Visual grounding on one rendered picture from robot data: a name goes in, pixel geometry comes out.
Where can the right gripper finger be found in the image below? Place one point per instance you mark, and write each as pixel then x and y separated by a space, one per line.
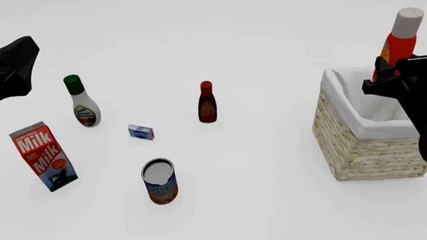
pixel 385 68
pixel 383 86

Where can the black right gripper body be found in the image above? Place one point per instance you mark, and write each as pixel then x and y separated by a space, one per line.
pixel 422 72

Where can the red ketchup bottle white cap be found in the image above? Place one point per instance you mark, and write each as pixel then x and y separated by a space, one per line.
pixel 401 42

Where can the white cloth basket liner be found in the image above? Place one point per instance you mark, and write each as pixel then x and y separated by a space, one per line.
pixel 342 96

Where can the woven wicker basket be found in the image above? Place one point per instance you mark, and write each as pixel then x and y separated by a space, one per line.
pixel 364 157

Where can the ranch dressing bottle green cap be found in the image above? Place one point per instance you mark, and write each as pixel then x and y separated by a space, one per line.
pixel 85 108

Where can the red white milk carton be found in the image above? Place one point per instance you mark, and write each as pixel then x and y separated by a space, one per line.
pixel 40 155

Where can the small blue white box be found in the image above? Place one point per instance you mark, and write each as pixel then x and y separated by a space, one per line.
pixel 141 132

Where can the dark barbecue sauce bottle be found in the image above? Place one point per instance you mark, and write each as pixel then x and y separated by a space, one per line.
pixel 207 106

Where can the soup tin blue orange label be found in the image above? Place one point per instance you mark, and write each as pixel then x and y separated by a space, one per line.
pixel 160 180

